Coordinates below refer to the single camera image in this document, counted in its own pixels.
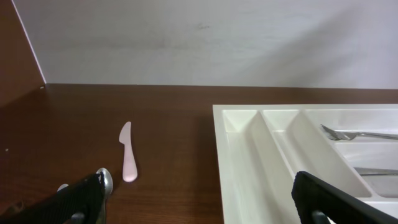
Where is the steel teaspoon left one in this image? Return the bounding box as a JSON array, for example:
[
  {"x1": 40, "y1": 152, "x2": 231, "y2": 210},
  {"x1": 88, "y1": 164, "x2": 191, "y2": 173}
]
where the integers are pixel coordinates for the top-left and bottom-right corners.
[{"x1": 57, "y1": 184, "x2": 69, "y2": 192}]

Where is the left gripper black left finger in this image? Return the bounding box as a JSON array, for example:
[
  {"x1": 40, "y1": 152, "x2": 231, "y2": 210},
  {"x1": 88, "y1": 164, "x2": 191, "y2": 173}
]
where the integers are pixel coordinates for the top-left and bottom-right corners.
[{"x1": 6, "y1": 173, "x2": 104, "y2": 224}]

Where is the steel teaspoon one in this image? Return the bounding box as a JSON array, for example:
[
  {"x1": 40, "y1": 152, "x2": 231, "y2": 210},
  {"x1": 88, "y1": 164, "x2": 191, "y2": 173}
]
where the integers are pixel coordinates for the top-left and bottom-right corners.
[
  {"x1": 57, "y1": 184, "x2": 69, "y2": 192},
  {"x1": 96, "y1": 168, "x2": 113, "y2": 224}
]

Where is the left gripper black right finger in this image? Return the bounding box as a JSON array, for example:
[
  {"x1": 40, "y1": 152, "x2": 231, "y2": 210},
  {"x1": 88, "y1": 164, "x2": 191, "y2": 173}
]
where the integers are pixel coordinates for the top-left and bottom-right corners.
[{"x1": 291, "y1": 171, "x2": 397, "y2": 224}]

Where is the steel teaspoon right one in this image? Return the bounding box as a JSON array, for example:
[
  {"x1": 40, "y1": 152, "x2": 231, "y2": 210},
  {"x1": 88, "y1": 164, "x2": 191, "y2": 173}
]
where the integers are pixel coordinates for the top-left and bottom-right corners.
[{"x1": 96, "y1": 168, "x2": 113, "y2": 224}]

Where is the pink plastic knife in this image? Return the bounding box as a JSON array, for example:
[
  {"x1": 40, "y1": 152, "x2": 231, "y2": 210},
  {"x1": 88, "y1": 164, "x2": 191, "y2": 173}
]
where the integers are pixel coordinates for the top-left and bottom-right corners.
[{"x1": 119, "y1": 121, "x2": 138, "y2": 182}]

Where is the white plastic cutlery tray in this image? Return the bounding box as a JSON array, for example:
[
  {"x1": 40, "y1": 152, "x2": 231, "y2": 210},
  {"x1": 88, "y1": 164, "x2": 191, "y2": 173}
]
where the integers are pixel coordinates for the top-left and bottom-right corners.
[{"x1": 213, "y1": 104, "x2": 397, "y2": 223}]

